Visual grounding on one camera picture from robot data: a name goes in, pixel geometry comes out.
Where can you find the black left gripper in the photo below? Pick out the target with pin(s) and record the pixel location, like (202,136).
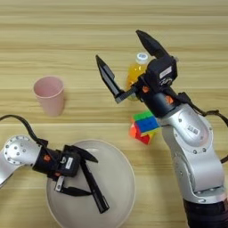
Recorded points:
(44,163)

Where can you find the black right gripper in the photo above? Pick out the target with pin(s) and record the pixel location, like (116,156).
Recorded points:
(157,102)

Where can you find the orange juice bottle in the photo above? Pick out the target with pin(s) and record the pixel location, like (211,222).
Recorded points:
(135,72)

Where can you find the black marker pen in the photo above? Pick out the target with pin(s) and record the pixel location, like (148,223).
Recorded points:
(95,190)

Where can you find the beige round plate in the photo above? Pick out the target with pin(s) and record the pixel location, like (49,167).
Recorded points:
(118,184)

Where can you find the pink plastic cup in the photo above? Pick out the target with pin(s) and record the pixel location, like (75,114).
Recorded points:
(49,98)

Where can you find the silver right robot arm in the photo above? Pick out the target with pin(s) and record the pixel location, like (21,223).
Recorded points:
(193,154)

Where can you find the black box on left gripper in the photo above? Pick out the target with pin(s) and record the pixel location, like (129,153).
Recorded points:
(71,163)

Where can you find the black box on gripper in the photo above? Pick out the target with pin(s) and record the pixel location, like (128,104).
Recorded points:
(71,163)
(163,71)

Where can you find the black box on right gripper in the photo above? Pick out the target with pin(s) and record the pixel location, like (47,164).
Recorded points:
(163,71)

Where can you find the multicolour puzzle cube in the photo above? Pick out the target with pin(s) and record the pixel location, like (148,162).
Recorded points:
(145,124)

